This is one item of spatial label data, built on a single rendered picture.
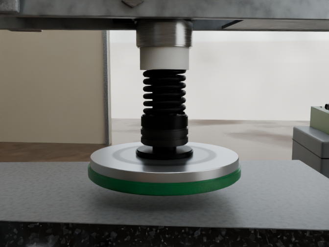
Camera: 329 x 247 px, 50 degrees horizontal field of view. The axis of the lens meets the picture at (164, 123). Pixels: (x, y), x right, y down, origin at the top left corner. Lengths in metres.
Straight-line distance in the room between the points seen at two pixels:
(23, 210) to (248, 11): 0.38
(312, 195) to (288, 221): 0.11
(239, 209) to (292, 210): 0.07
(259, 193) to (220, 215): 0.11
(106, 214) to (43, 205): 0.09
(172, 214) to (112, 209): 0.08
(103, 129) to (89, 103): 0.45
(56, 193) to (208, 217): 0.23
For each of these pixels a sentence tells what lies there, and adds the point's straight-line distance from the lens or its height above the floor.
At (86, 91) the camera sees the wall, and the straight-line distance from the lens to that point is 5.62.
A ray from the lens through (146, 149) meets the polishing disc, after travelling 0.51.
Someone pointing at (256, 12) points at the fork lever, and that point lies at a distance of 0.49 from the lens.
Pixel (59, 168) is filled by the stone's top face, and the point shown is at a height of 0.84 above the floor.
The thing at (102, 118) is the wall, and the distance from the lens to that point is 5.58.
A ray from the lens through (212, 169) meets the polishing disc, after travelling 0.43.
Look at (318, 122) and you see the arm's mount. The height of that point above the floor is 0.83.
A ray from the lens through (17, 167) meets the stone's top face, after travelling 0.71.
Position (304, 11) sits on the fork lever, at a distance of 0.52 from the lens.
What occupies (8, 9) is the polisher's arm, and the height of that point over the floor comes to 1.08.
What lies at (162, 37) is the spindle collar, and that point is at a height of 1.06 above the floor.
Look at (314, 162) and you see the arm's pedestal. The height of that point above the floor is 0.71.
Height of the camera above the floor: 1.01
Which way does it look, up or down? 7 degrees down
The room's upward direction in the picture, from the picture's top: straight up
